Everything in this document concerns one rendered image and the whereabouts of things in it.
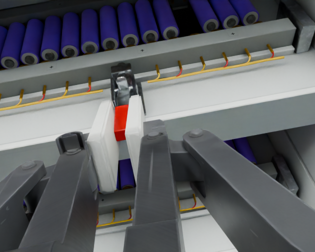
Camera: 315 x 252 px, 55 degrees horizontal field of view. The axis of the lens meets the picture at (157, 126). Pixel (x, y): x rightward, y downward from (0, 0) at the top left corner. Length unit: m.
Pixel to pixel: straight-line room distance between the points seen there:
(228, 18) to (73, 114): 0.18
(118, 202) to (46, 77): 0.18
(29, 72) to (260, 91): 0.20
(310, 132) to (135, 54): 0.20
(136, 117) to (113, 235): 0.26
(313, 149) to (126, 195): 0.22
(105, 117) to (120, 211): 0.25
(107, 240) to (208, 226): 0.12
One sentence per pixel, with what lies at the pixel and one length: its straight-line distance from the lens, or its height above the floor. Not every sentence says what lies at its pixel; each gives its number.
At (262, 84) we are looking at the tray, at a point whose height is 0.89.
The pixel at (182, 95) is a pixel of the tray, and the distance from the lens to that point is 0.26.
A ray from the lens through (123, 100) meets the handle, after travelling 0.23.
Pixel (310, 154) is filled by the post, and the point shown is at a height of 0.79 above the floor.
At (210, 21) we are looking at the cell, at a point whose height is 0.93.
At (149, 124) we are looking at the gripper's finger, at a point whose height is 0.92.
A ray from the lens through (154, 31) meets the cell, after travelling 0.31.
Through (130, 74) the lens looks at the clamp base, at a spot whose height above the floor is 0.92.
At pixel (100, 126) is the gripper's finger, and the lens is 0.15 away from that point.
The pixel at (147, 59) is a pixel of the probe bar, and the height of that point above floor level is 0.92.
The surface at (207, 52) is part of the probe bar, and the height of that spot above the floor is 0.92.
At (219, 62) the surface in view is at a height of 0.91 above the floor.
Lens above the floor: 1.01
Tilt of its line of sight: 30 degrees down
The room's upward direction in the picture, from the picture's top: 10 degrees counter-clockwise
